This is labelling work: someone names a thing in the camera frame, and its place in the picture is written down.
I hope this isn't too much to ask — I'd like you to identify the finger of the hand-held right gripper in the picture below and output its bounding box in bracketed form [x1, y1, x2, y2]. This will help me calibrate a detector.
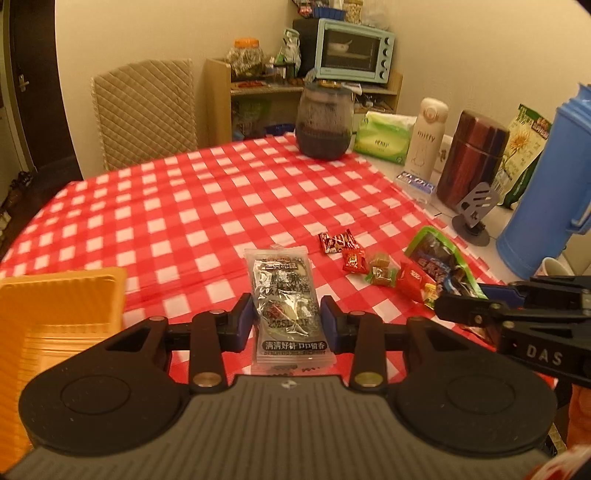
[435, 292, 591, 335]
[480, 275, 591, 306]

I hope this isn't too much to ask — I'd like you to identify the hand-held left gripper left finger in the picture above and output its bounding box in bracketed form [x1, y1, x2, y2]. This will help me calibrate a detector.
[110, 294, 254, 394]

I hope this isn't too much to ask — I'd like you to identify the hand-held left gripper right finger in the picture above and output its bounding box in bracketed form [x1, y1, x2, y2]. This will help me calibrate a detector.
[320, 294, 468, 394]

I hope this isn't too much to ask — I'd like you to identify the clear sesame cake packet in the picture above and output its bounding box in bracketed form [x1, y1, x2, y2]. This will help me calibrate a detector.
[244, 246, 336, 371]

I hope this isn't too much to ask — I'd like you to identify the red snack packet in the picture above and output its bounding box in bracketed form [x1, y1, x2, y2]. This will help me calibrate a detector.
[396, 262, 435, 302]

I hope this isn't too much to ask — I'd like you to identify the green snack bag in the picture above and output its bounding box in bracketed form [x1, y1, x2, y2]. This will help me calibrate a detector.
[405, 226, 488, 302]

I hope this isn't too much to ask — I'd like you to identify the orange plastic tray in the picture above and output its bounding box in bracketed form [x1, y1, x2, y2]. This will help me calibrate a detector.
[0, 266, 128, 480]

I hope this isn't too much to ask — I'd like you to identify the person's right forearm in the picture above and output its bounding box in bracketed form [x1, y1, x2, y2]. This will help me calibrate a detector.
[565, 383, 591, 448]

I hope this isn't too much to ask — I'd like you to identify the white cup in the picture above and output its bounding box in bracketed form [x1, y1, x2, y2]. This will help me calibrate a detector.
[537, 257, 574, 280]

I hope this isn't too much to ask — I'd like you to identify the small red candy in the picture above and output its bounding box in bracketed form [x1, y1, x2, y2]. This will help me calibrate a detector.
[342, 248, 368, 274]

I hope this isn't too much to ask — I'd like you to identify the grey phone stand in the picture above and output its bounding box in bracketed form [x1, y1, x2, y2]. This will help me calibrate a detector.
[451, 182, 503, 248]

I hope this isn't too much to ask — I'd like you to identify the blue thermos jug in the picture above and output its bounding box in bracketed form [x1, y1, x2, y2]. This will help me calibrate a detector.
[496, 83, 591, 280]

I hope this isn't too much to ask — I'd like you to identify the red checkered tablecloth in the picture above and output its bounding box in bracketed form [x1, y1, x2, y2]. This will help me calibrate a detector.
[0, 133, 561, 416]

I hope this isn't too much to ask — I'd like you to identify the blue and white small box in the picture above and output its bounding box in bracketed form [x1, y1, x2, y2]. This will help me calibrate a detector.
[396, 170, 437, 195]

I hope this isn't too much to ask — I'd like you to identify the dark red thermos canister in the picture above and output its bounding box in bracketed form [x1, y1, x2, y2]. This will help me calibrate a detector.
[436, 110, 510, 216]

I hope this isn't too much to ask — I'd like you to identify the green flower print bag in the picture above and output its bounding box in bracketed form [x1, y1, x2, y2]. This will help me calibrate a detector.
[495, 104, 553, 211]

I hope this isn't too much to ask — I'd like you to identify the white bottle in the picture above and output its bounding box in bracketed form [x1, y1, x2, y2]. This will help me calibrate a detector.
[406, 97, 450, 179]

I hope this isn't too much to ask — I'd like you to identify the green tissue pack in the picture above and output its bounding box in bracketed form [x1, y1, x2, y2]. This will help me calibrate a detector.
[353, 111, 417, 165]

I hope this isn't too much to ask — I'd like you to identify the dark glass jar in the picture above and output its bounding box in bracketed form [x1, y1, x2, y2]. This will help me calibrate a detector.
[295, 80, 356, 161]

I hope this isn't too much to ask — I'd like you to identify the wooden shelf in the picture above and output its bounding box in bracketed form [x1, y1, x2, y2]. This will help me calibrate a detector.
[204, 57, 403, 149]

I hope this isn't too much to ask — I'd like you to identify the chair with quilted cover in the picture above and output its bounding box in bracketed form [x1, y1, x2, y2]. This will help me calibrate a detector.
[90, 58, 197, 172]

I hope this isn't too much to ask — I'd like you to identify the plastic jar with orange lid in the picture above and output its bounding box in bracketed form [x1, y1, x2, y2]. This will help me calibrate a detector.
[226, 39, 267, 80]

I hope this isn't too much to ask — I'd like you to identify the light blue toaster oven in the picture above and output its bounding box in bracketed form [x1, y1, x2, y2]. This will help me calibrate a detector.
[315, 18, 396, 89]

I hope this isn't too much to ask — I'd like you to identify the green and white bag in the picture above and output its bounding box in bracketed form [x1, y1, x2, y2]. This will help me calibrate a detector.
[276, 28, 302, 66]

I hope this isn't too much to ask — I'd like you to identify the dark wooden door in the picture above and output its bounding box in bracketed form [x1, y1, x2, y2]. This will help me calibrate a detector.
[8, 0, 62, 172]

